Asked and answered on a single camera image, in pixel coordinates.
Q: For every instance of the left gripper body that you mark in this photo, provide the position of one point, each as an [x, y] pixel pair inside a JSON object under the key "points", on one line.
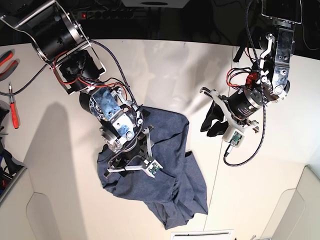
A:
{"points": [[245, 102]]}

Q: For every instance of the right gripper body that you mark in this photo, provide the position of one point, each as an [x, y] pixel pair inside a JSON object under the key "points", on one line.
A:
{"points": [[138, 156]]}

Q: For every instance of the blue grey t-shirt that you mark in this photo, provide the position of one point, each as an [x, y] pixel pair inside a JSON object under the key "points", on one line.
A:
{"points": [[178, 191]]}

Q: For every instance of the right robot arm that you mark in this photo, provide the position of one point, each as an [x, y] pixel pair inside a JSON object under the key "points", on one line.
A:
{"points": [[59, 40]]}

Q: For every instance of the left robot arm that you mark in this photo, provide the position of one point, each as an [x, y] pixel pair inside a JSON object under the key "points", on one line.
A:
{"points": [[266, 80]]}

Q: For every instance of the dark clutter at left edge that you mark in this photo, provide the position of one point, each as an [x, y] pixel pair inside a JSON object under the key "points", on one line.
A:
{"points": [[10, 168]]}

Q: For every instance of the black power strip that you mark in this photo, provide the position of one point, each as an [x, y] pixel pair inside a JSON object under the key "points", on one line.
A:
{"points": [[86, 14]]}

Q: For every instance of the orange handled screwdriver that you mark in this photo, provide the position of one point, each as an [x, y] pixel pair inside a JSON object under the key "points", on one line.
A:
{"points": [[14, 115]]}

